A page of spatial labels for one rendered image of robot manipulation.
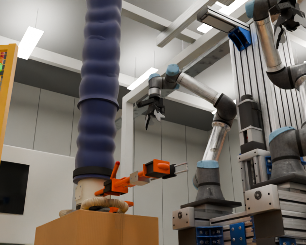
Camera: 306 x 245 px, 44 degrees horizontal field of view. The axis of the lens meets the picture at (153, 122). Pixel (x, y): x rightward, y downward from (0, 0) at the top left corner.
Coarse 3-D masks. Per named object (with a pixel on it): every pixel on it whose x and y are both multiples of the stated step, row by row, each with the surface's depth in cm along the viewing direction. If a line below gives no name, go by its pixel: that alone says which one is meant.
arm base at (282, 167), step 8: (272, 160) 158; (280, 160) 154; (288, 160) 153; (296, 160) 153; (272, 168) 156; (280, 168) 152; (288, 168) 151; (296, 168) 150; (272, 176) 154; (280, 176) 150
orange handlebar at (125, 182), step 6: (162, 168) 145; (168, 168) 146; (138, 174) 155; (120, 180) 168; (126, 180) 163; (126, 186) 168; (132, 186) 169; (96, 192) 186; (102, 192) 182; (132, 204) 211; (114, 210) 226
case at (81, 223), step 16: (48, 224) 186; (64, 224) 167; (80, 224) 155; (96, 224) 158; (112, 224) 162; (128, 224) 166; (144, 224) 171; (48, 240) 181; (64, 240) 163; (80, 240) 152; (96, 240) 156; (112, 240) 160; (128, 240) 164; (144, 240) 168
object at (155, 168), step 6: (150, 162) 148; (156, 162) 145; (162, 162) 147; (168, 162) 148; (144, 168) 150; (150, 168) 148; (156, 168) 144; (144, 174) 150; (150, 174) 147; (156, 174) 147; (162, 174) 147; (168, 174) 148
